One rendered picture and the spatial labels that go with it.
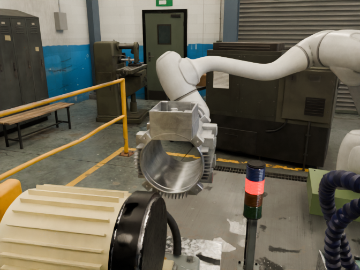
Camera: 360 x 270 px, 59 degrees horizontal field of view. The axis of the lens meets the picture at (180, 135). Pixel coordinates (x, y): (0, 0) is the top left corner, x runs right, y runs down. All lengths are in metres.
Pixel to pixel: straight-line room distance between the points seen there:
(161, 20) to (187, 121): 7.17
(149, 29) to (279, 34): 2.94
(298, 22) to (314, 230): 6.08
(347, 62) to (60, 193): 0.97
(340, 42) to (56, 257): 1.05
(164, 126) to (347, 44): 0.71
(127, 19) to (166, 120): 7.55
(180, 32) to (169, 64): 6.59
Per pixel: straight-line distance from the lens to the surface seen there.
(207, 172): 0.77
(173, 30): 7.76
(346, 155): 1.71
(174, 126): 0.74
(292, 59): 1.29
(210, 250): 1.15
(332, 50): 1.25
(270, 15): 7.32
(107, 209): 0.52
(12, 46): 6.02
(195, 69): 1.13
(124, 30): 8.29
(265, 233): 1.48
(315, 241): 1.50
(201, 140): 0.74
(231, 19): 7.13
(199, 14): 7.62
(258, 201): 1.09
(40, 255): 0.55
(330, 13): 7.35
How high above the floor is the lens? 1.62
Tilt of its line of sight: 18 degrees down
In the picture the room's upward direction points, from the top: straight up
